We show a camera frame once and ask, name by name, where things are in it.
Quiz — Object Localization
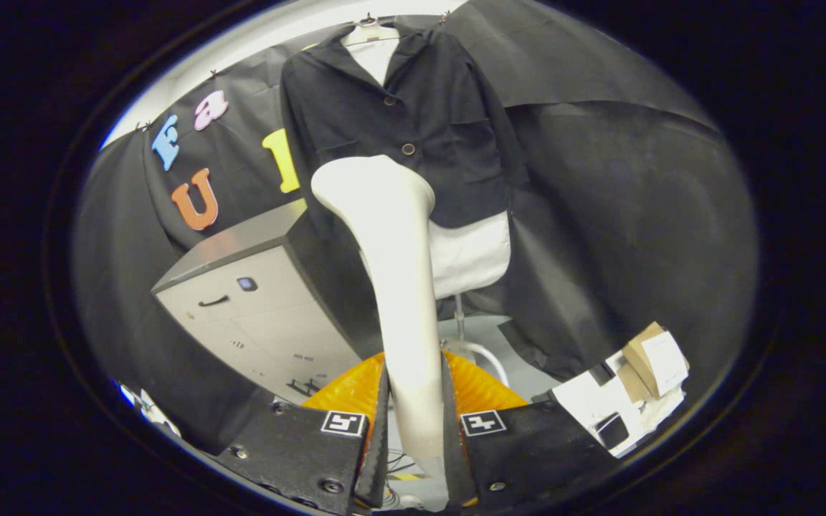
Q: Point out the white dress form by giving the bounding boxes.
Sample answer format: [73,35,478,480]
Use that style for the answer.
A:
[341,16,513,300]

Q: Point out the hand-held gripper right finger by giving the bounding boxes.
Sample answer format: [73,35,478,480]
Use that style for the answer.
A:
[442,351,613,515]

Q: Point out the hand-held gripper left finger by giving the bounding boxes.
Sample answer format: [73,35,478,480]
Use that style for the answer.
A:
[212,351,391,516]

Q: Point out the white garment steamer head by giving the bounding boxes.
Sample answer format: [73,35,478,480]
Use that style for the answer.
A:
[310,154,446,459]

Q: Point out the white device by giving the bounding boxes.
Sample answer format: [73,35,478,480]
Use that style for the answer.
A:
[115,380,183,438]

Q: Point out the black floor cables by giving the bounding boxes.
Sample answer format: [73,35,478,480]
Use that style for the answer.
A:
[384,450,428,511]

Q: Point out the grey drawer cabinet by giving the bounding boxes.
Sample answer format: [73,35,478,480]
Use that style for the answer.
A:
[151,199,385,406]

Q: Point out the black backdrop cloth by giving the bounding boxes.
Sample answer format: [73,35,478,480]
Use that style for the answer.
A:
[72,0,758,456]

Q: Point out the black jacket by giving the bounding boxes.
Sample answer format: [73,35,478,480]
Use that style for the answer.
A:
[280,21,528,237]

